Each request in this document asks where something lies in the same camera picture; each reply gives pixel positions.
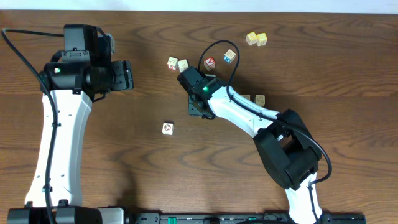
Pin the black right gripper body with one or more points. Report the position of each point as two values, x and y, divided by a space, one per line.
194 109

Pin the blue J block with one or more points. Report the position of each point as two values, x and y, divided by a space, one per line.
182 65

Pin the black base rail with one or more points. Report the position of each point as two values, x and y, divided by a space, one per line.
156 218

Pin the wooden 8 block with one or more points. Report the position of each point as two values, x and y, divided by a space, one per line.
260 100

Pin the yellow block left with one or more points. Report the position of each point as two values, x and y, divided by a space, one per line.
251 38

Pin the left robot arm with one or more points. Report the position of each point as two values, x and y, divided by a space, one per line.
76 77

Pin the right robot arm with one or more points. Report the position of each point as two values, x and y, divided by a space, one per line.
287 150

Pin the blue X block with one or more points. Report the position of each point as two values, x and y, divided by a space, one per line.
229 56

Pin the yellow block right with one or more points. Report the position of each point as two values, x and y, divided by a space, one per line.
261 39

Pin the red A block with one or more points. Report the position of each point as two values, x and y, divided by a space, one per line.
209 63

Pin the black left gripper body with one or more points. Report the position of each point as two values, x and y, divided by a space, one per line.
127 74

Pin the yellow block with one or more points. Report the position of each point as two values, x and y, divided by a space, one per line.
261 39
251 38

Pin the soccer ball block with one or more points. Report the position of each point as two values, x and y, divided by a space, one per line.
168 129

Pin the red 3 block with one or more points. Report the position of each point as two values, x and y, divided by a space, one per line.
172 63

